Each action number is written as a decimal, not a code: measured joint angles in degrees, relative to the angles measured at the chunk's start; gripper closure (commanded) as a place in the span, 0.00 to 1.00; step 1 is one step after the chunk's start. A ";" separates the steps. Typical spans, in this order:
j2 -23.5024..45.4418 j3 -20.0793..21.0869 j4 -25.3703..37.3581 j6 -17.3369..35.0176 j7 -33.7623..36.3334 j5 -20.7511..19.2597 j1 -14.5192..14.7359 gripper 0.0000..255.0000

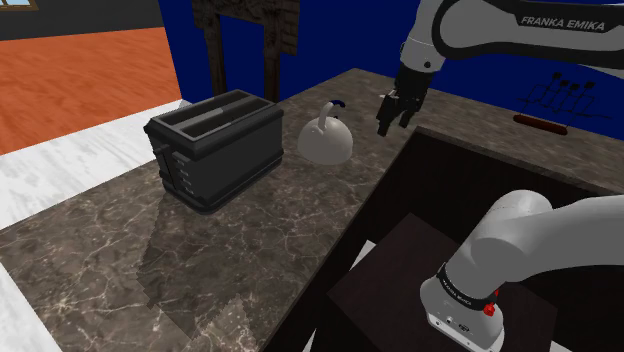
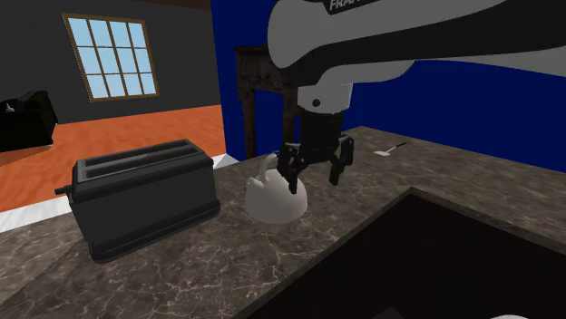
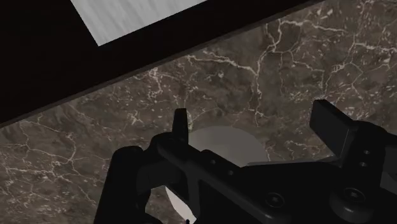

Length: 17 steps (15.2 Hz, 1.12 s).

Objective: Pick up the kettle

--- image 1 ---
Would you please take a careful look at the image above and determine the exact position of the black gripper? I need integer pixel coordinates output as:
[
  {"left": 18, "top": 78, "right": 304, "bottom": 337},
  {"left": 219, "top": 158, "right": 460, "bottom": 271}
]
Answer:
[{"left": 375, "top": 64, "right": 434, "bottom": 138}]

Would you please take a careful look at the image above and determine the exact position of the grey kettle with blue knob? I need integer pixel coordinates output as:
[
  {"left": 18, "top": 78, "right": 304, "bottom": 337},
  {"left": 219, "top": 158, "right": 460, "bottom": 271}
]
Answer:
[{"left": 296, "top": 99, "right": 355, "bottom": 166}]

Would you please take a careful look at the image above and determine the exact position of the black toaster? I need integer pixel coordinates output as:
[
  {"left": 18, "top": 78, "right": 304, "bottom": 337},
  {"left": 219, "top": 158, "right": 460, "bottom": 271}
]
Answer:
[{"left": 143, "top": 88, "right": 286, "bottom": 216}]

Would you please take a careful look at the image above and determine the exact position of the dark robot stand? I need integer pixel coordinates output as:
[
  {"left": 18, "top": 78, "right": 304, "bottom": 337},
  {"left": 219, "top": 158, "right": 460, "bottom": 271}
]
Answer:
[{"left": 325, "top": 211, "right": 560, "bottom": 352}]

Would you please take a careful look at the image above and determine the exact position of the dark wooden frame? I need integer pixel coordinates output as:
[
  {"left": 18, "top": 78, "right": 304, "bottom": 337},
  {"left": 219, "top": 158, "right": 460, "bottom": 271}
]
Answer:
[{"left": 190, "top": 0, "right": 301, "bottom": 104}]

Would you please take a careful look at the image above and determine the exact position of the black wire rack red base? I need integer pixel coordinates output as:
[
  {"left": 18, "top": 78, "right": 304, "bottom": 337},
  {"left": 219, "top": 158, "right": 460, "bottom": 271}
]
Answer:
[{"left": 512, "top": 71, "right": 613, "bottom": 137}]

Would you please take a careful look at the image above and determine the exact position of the framed wall picture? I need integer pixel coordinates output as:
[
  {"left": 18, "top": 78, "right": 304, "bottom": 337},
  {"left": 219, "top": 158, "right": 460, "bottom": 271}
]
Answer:
[{"left": 0, "top": 0, "right": 40, "bottom": 12}]

